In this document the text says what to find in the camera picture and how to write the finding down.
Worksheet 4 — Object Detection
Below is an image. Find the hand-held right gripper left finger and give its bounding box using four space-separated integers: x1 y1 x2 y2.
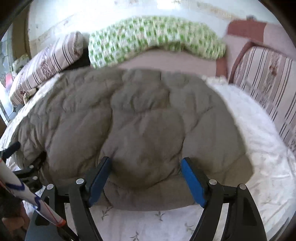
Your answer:
25 156 111 241

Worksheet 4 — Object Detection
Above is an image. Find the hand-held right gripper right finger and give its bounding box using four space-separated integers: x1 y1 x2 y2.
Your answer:
180 157 264 241

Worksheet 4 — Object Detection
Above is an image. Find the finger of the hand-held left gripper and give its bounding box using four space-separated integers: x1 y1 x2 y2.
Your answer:
0 142 21 159
11 160 45 189

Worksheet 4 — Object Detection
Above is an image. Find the olive puffer jacket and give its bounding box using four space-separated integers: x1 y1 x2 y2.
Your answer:
14 67 253 212

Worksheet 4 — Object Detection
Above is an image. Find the white printed tube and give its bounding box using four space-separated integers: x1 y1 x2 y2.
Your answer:
0 159 67 227

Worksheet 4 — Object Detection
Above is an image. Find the white leaf-print blanket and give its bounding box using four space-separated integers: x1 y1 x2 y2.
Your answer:
0 75 296 241

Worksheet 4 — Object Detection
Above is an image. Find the striped floral bolster pillow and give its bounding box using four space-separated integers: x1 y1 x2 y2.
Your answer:
9 31 84 107

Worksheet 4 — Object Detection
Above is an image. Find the stained glass window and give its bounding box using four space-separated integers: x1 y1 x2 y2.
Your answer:
0 30 14 121

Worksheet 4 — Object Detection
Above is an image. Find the pink sofa with red-brown trim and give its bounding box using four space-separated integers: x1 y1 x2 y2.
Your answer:
116 19 280 78

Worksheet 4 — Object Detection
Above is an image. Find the striped floral zippered cushion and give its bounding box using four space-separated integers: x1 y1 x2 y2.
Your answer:
229 45 296 149

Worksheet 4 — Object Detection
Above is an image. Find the green white checkered pillow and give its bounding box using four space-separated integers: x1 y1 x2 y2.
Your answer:
88 16 227 69

